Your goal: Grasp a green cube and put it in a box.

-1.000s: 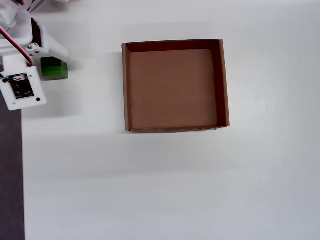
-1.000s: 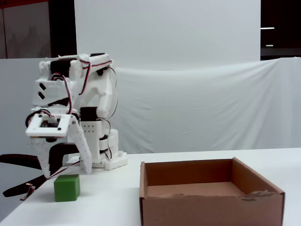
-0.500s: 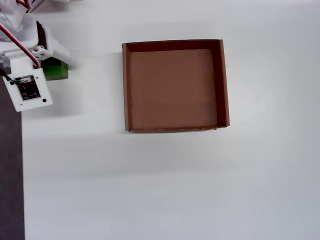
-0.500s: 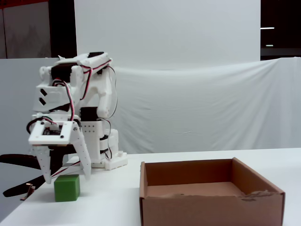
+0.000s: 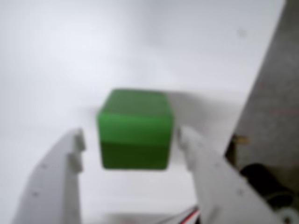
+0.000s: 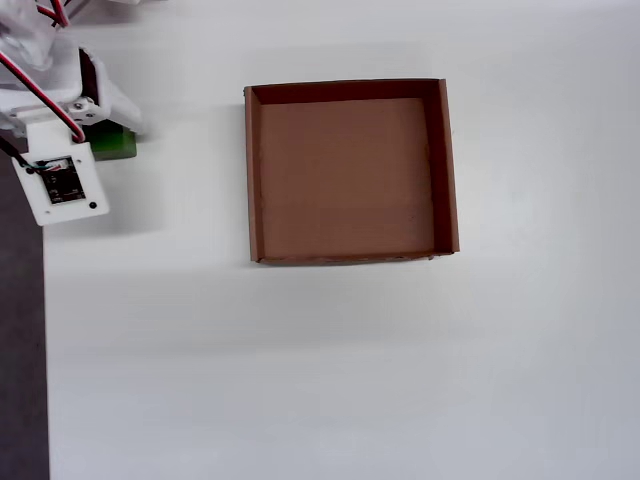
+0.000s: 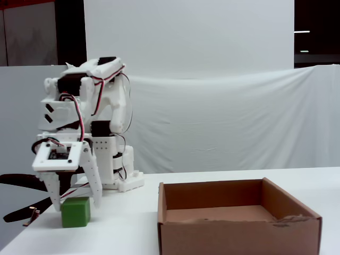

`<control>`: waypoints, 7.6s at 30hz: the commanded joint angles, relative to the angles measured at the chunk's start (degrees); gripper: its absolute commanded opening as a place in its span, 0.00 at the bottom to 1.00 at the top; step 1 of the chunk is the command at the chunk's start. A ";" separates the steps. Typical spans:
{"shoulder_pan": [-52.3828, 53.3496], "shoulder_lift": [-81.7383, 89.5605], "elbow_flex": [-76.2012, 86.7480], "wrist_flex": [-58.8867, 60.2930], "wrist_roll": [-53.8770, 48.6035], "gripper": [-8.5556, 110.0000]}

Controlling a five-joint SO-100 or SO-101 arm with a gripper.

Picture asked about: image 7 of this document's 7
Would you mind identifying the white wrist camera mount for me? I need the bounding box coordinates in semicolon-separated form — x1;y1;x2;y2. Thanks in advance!
31;140;83;173

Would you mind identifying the thin black arm wire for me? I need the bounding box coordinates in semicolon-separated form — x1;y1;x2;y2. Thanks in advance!
116;71;133;133

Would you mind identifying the grey cabinet door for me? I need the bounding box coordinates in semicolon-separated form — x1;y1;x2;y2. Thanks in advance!
0;0;58;66

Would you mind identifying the white backdrop cloth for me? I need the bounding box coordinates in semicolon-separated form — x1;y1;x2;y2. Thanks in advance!
65;62;340;176

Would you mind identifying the black table clamp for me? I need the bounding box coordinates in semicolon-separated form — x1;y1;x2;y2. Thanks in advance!
0;171;90;227

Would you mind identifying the thick black camera cable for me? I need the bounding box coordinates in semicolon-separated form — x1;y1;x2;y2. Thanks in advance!
31;140;45;155

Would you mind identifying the pale partition board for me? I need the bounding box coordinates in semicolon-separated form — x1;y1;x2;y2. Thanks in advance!
0;65;70;177

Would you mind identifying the red white gripper servo wire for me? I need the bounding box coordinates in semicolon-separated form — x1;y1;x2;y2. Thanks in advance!
58;93;86;141

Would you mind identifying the red white base cable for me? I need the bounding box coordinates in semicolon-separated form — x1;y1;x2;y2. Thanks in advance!
60;182;91;199

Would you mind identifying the white backdrop panel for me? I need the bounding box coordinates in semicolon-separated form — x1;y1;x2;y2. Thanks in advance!
83;0;295;74

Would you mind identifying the green cube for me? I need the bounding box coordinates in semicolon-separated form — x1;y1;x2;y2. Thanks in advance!
60;196;92;228

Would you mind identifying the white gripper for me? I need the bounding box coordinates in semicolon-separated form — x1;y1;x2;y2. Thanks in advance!
36;127;104;213

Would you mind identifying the brown cardboard box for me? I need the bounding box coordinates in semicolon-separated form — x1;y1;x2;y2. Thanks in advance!
157;177;323;255

